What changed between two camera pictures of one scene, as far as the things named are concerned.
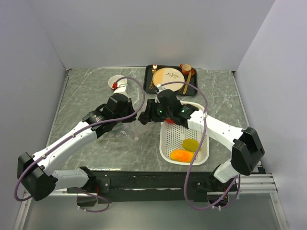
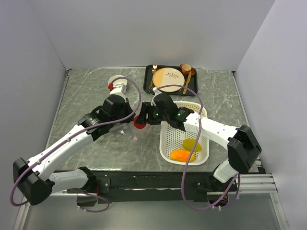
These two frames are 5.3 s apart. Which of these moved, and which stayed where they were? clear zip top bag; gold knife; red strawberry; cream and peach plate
Moved: red strawberry
Stayed: clear zip top bag; cream and peach plate; gold knife
